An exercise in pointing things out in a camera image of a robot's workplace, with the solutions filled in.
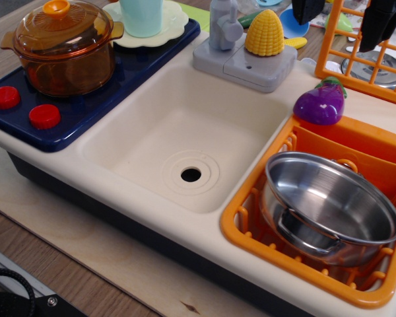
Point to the steel pot lid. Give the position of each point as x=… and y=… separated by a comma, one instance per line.
x=363, y=71

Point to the right red stove knob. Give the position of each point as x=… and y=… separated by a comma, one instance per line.
x=44, y=116

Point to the black metal bracket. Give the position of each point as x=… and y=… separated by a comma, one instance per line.
x=16, y=305

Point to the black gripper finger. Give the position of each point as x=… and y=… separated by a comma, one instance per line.
x=378, y=24
x=306, y=10

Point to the small yellow corn piece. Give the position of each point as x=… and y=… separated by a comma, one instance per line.
x=297, y=43

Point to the cream toy kitchen sink unit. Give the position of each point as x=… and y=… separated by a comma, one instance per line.
x=184, y=155

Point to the orange plastic grid rack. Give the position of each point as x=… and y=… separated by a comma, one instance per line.
x=338, y=45

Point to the light green toy vegetable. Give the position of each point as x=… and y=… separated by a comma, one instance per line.
x=344, y=24

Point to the stainless steel pan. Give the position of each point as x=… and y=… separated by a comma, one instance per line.
x=325, y=210

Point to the grey toy faucet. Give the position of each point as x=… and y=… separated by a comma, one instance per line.
x=224, y=54

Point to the navy blue toy stove top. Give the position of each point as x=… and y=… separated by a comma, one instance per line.
x=133, y=66

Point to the left red stove knob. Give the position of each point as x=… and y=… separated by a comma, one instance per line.
x=9, y=97

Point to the amber lid with orange knob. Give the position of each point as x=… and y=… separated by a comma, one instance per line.
x=80, y=29

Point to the orange dish drainer basket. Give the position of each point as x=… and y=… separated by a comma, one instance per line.
x=372, y=151

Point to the green toy cucumber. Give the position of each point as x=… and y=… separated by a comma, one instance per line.
x=246, y=20

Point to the yellow toy corn cob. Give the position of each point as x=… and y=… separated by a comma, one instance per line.
x=265, y=36

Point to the mint green cup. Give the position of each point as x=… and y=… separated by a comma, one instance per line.
x=142, y=18

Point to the pale yellow scalloped plate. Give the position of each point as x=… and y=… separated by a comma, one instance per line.
x=174, y=21

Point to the blue plastic bowl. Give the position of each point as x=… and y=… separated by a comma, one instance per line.
x=291, y=27

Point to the red stove knob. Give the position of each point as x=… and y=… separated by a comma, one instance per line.
x=9, y=97
x=44, y=116

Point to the amber transparent pot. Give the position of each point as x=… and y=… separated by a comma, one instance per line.
x=74, y=75

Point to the purple toy eggplant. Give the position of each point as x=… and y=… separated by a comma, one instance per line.
x=323, y=105

